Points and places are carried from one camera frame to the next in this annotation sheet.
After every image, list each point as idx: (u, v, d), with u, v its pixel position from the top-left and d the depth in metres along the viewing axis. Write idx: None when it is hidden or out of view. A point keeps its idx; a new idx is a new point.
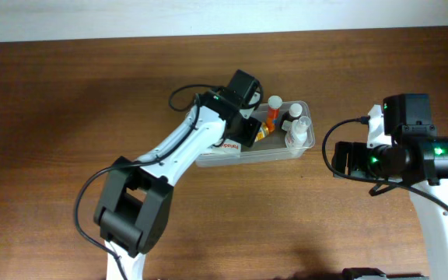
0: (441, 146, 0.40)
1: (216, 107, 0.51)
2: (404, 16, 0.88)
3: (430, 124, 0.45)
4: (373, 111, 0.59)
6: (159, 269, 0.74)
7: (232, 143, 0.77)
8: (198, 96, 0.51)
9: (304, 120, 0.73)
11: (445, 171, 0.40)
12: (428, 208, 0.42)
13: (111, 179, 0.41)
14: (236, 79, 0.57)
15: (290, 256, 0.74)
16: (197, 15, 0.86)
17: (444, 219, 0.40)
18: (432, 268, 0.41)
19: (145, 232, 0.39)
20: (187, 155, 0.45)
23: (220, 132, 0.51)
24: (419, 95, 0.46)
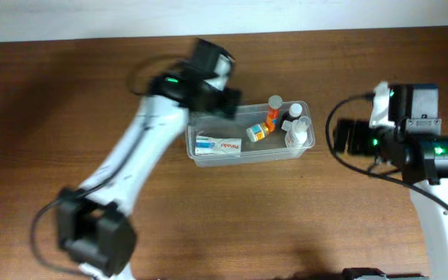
0: (441, 145, 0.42)
1: (176, 90, 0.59)
2: (403, 16, 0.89)
3: (435, 117, 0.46)
4: (379, 90, 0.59)
6: (159, 269, 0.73)
7: (232, 143, 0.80)
8: (156, 82, 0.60)
9: (304, 120, 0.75)
11: (444, 169, 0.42)
12: (427, 208, 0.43)
13: (61, 215, 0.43)
14: (197, 54, 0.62)
15: (290, 257, 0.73)
16: (197, 15, 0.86)
17: (444, 219, 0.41)
18: (432, 266, 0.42)
19: (108, 257, 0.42)
20: (138, 157, 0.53)
23: (180, 119, 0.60)
24: (426, 87, 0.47)
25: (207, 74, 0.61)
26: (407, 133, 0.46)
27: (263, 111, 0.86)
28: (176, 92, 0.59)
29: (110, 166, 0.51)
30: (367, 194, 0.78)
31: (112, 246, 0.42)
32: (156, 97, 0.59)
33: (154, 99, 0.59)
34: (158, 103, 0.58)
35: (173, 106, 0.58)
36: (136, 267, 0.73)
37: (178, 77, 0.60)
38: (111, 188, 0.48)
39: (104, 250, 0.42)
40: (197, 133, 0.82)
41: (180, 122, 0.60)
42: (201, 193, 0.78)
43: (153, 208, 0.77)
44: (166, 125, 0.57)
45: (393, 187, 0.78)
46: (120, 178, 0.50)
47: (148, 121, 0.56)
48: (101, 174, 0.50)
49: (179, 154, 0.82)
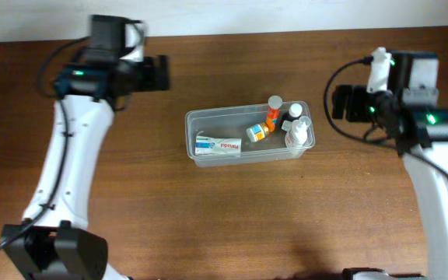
0: (434, 115, 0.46)
1: (86, 80, 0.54)
2: (403, 17, 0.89)
3: (432, 88, 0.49)
4: (377, 54, 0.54)
6: (159, 269, 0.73)
7: (232, 143, 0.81)
8: (61, 79, 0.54)
9: (304, 120, 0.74)
11: (438, 137, 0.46)
12: (421, 169, 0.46)
13: (15, 254, 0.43)
14: (93, 29, 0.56)
15: (290, 257, 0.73)
16: (197, 15, 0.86)
17: (438, 182, 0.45)
18: (427, 229, 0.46)
19: (84, 271, 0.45)
20: (75, 166, 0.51)
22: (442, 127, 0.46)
23: (104, 112, 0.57)
24: (427, 57, 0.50)
25: (113, 53, 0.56)
26: (405, 103, 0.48)
27: (263, 111, 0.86)
28: (86, 83, 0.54)
29: (43, 190, 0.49)
30: (366, 194, 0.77)
31: (84, 263, 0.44)
32: (68, 99, 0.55)
33: (65, 99, 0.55)
34: (72, 103, 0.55)
35: (89, 101, 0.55)
36: (136, 267, 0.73)
37: (85, 67, 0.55)
38: (54, 210, 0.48)
39: (75, 269, 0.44)
40: (197, 133, 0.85)
41: (106, 114, 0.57)
42: (201, 193, 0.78)
43: (153, 208, 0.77)
44: (90, 126, 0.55)
45: (393, 187, 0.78)
46: (61, 197, 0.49)
47: (68, 128, 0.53)
48: (37, 201, 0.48)
49: (179, 155, 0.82)
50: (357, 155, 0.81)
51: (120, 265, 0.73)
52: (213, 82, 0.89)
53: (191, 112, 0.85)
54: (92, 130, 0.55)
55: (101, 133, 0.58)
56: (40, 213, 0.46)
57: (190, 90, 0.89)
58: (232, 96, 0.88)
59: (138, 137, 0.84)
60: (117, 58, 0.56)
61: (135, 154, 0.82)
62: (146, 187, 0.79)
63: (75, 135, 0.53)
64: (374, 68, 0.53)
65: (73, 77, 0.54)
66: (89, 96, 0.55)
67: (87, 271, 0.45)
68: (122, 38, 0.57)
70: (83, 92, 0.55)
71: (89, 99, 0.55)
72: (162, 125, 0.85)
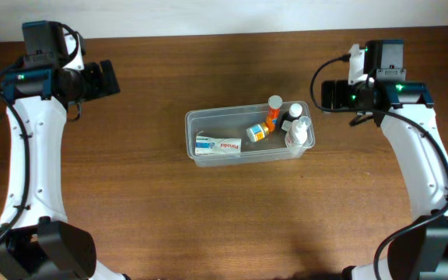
0: (401, 84, 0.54)
1: (31, 81, 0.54)
2: (403, 16, 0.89)
3: (400, 68, 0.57)
4: (353, 50, 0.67)
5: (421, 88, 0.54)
6: (159, 269, 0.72)
7: (232, 143, 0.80)
8: (5, 89, 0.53)
9: (304, 120, 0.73)
11: (407, 102, 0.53)
12: (397, 127, 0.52)
13: None
14: (29, 36, 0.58)
15: (290, 257, 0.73)
16: (197, 15, 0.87)
17: (410, 132, 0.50)
18: (407, 181, 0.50)
19: (73, 265, 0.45)
20: (40, 164, 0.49)
22: (410, 93, 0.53)
23: (59, 106, 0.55)
24: (393, 42, 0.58)
25: (54, 54, 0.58)
26: (379, 78, 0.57)
27: (263, 111, 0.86)
28: (33, 84, 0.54)
29: (15, 194, 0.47)
30: (367, 194, 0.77)
31: (71, 257, 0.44)
32: (17, 103, 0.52)
33: (15, 103, 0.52)
34: (22, 106, 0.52)
35: (40, 99, 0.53)
36: (136, 267, 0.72)
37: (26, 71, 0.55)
38: (31, 210, 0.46)
39: (64, 265, 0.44)
40: (197, 133, 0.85)
41: (58, 110, 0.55)
42: (200, 192, 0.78)
43: (153, 207, 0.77)
44: (46, 124, 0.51)
45: (393, 187, 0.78)
46: (34, 197, 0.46)
47: (26, 129, 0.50)
48: (12, 204, 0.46)
49: (179, 155, 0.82)
50: (357, 155, 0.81)
51: (120, 265, 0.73)
52: (213, 82, 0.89)
53: (191, 112, 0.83)
54: (50, 127, 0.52)
55: (61, 129, 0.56)
56: (15, 216, 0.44)
57: (190, 90, 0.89)
58: (232, 96, 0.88)
59: (138, 137, 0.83)
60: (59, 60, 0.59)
61: (134, 154, 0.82)
62: (146, 187, 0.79)
63: (33, 135, 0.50)
64: (351, 64, 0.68)
65: (16, 81, 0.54)
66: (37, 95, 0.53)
67: (77, 264, 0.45)
68: (58, 41, 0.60)
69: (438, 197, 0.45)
70: (32, 93, 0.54)
71: (38, 98, 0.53)
72: (161, 125, 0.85)
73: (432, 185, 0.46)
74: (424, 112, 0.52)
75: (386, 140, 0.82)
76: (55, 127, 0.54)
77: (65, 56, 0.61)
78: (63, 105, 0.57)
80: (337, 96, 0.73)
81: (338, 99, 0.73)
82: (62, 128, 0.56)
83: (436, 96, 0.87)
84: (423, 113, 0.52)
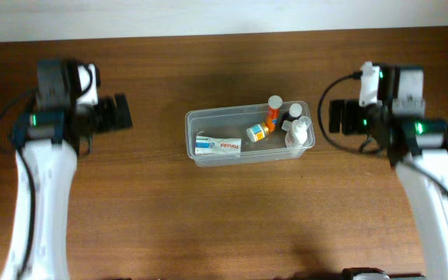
0: (421, 124, 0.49)
1: (43, 126, 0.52)
2: (404, 16, 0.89)
3: (419, 99, 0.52)
4: (366, 68, 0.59)
5: (442, 129, 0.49)
6: (159, 268, 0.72)
7: (232, 143, 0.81)
8: (17, 135, 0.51)
9: (304, 120, 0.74)
11: (425, 147, 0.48)
12: (412, 180, 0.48)
13: None
14: (41, 78, 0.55)
15: (290, 257, 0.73)
16: (197, 15, 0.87)
17: (429, 190, 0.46)
18: (423, 243, 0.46)
19: None
20: (45, 222, 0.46)
22: (429, 135, 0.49)
23: (67, 155, 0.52)
24: (412, 68, 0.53)
25: (66, 95, 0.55)
26: (395, 112, 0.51)
27: (263, 110, 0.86)
28: (44, 129, 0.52)
29: (16, 252, 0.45)
30: (367, 194, 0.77)
31: None
32: (26, 151, 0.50)
33: (26, 152, 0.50)
34: (33, 153, 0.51)
35: (50, 148, 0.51)
36: (136, 267, 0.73)
37: (38, 113, 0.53)
38: (32, 273, 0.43)
39: None
40: (197, 133, 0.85)
41: (68, 159, 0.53)
42: (200, 193, 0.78)
43: (153, 208, 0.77)
44: (54, 176, 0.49)
45: (393, 187, 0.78)
46: (36, 257, 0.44)
47: (33, 180, 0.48)
48: (11, 266, 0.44)
49: (179, 155, 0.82)
50: (357, 155, 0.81)
51: (120, 265, 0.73)
52: (213, 82, 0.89)
53: (191, 112, 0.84)
54: (58, 179, 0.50)
55: (68, 178, 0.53)
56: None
57: (190, 91, 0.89)
58: (232, 96, 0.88)
59: (138, 137, 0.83)
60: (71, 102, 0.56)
61: (135, 154, 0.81)
62: (146, 187, 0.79)
63: (41, 188, 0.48)
64: (363, 82, 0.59)
65: (28, 125, 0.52)
66: (47, 140, 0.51)
67: None
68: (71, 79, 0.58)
69: None
70: (42, 138, 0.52)
71: (49, 145, 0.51)
72: (161, 126, 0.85)
73: None
74: (442, 162, 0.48)
75: None
76: (64, 179, 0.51)
77: (77, 94, 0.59)
78: (73, 151, 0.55)
80: (344, 117, 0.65)
81: (347, 122, 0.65)
82: (70, 180, 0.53)
83: (436, 96, 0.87)
84: (443, 163, 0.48)
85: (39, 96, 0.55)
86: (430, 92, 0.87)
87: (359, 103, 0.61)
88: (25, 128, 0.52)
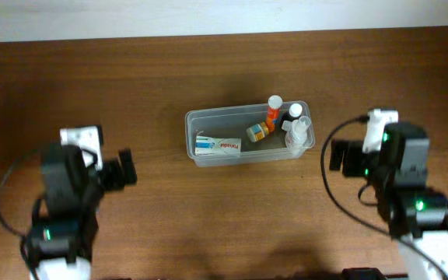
0: (421, 201, 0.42)
1: (56, 242, 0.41)
2: (400, 16, 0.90)
3: (424, 168, 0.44)
4: (372, 117, 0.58)
5: (444, 206, 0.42)
6: (159, 269, 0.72)
7: (232, 143, 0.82)
8: (30, 255, 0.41)
9: (304, 120, 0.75)
11: (425, 225, 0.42)
12: (411, 259, 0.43)
13: None
14: (45, 180, 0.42)
15: (290, 257, 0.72)
16: (197, 15, 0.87)
17: (429, 273, 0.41)
18: None
19: None
20: None
22: (430, 214, 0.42)
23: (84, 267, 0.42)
24: (418, 135, 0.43)
25: (75, 193, 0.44)
26: (397, 183, 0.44)
27: (263, 111, 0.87)
28: (57, 245, 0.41)
29: None
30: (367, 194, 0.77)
31: None
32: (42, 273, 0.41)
33: (40, 273, 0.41)
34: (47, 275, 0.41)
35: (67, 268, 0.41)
36: (135, 267, 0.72)
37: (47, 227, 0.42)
38: None
39: None
40: (197, 133, 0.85)
41: (85, 275, 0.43)
42: (200, 192, 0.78)
43: (153, 207, 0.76)
44: None
45: None
46: None
47: None
48: None
49: (179, 154, 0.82)
50: None
51: (119, 265, 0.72)
52: (213, 82, 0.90)
53: (191, 112, 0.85)
54: None
55: None
56: None
57: (190, 90, 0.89)
58: (232, 96, 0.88)
59: (138, 137, 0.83)
60: (81, 194, 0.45)
61: (135, 154, 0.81)
62: (146, 187, 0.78)
63: None
64: (369, 129, 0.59)
65: (40, 243, 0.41)
66: (63, 258, 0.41)
67: None
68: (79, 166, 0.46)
69: None
70: (56, 253, 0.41)
71: (64, 263, 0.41)
72: (161, 125, 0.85)
73: None
74: (442, 243, 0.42)
75: None
76: None
77: (86, 180, 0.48)
78: (89, 259, 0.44)
80: (350, 160, 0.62)
81: (351, 166, 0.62)
82: None
83: (435, 96, 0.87)
84: (445, 246, 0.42)
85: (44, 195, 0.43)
86: (429, 92, 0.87)
87: (363, 149, 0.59)
88: (35, 246, 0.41)
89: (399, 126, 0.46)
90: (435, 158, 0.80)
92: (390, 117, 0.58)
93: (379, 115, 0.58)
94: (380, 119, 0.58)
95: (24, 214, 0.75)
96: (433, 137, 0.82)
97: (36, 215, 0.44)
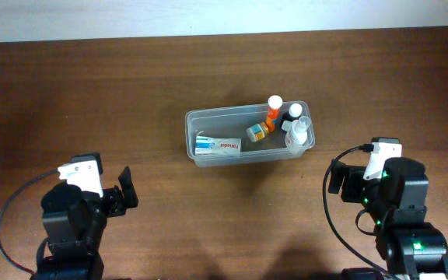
0: (419, 240, 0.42)
1: None
2: (399, 17, 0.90)
3: (421, 207, 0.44)
4: (378, 148, 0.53)
5: (442, 245, 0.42)
6: (159, 269, 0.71)
7: (232, 143, 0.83)
8: None
9: (304, 120, 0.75)
11: (423, 264, 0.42)
12: None
13: None
14: (50, 230, 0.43)
15: (291, 257, 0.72)
16: (197, 15, 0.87)
17: None
18: None
19: None
20: None
22: (428, 253, 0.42)
23: None
24: (416, 176, 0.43)
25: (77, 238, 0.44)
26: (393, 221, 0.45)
27: (263, 111, 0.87)
28: None
29: None
30: None
31: None
32: None
33: None
34: None
35: None
36: (134, 267, 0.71)
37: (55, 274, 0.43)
38: None
39: None
40: (197, 133, 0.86)
41: None
42: (200, 192, 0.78)
43: (153, 208, 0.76)
44: None
45: None
46: None
47: None
48: None
49: (179, 154, 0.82)
50: (358, 154, 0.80)
51: (119, 265, 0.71)
52: (213, 82, 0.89)
53: (191, 112, 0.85)
54: None
55: None
56: None
57: (190, 90, 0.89)
58: (232, 96, 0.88)
59: (138, 137, 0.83)
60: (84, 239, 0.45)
61: (135, 155, 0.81)
62: (145, 187, 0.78)
63: None
64: (370, 160, 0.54)
65: None
66: None
67: None
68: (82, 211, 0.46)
69: None
70: None
71: None
72: (161, 126, 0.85)
73: None
74: None
75: None
76: None
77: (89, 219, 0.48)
78: None
80: (347, 184, 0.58)
81: (349, 191, 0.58)
82: None
83: (435, 96, 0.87)
84: None
85: (51, 241, 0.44)
86: (430, 92, 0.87)
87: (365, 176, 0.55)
88: None
89: (398, 165, 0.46)
90: (436, 158, 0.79)
92: (393, 148, 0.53)
93: (381, 147, 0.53)
94: (383, 152, 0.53)
95: (24, 214, 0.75)
96: (434, 137, 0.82)
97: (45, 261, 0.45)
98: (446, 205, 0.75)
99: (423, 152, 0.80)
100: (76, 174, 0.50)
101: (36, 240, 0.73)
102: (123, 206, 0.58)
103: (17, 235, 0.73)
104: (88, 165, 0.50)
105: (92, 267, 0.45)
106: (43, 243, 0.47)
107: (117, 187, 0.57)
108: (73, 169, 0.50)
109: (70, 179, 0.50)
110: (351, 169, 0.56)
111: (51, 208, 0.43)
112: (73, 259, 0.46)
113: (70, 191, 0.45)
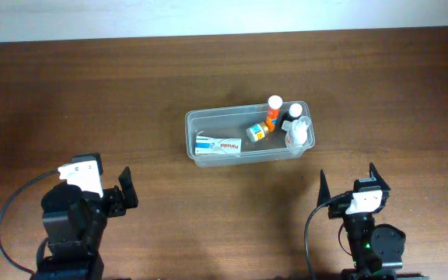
0: None
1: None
2: (399, 17, 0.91)
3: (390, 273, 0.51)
4: (365, 196, 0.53)
5: None
6: (159, 268, 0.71)
7: (232, 143, 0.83)
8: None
9: (304, 120, 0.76)
11: None
12: None
13: None
14: (50, 229, 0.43)
15: (291, 257, 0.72)
16: (197, 15, 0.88)
17: None
18: None
19: None
20: None
22: None
23: None
24: (393, 260, 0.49)
25: (75, 233, 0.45)
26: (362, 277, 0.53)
27: (263, 111, 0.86)
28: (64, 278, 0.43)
29: None
30: None
31: None
32: None
33: None
34: None
35: None
36: (135, 267, 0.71)
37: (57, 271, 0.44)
38: None
39: None
40: (197, 133, 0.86)
41: None
42: (200, 193, 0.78)
43: (152, 207, 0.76)
44: None
45: (394, 187, 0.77)
46: None
47: None
48: None
49: (179, 154, 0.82)
50: (357, 155, 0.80)
51: (119, 265, 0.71)
52: (212, 82, 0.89)
53: (191, 112, 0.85)
54: None
55: None
56: None
57: (190, 91, 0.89)
58: (232, 96, 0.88)
59: (138, 137, 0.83)
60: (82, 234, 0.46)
61: (134, 155, 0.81)
62: (145, 187, 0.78)
63: None
64: (356, 206, 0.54)
65: None
66: None
67: None
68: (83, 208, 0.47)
69: None
70: None
71: None
72: (159, 127, 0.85)
73: None
74: None
75: (386, 140, 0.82)
76: None
77: (89, 214, 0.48)
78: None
80: (333, 212, 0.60)
81: (333, 215, 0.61)
82: None
83: (435, 96, 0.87)
84: None
85: (51, 241, 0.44)
86: (429, 92, 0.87)
87: (347, 212, 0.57)
88: None
89: (380, 243, 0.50)
90: (435, 159, 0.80)
92: (375, 196, 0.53)
93: (359, 197, 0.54)
94: (362, 201, 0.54)
95: (23, 215, 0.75)
96: (434, 138, 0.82)
97: (47, 261, 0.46)
98: (446, 204, 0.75)
99: (422, 152, 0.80)
100: (76, 174, 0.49)
101: (38, 239, 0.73)
102: (123, 207, 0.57)
103: (18, 235, 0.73)
104: (88, 165, 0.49)
105: (92, 267, 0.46)
106: (41, 246, 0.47)
107: (117, 187, 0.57)
108: (73, 169, 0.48)
109: (70, 179, 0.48)
110: (334, 201, 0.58)
111: (50, 206, 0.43)
112: (73, 258, 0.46)
113: (69, 191, 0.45)
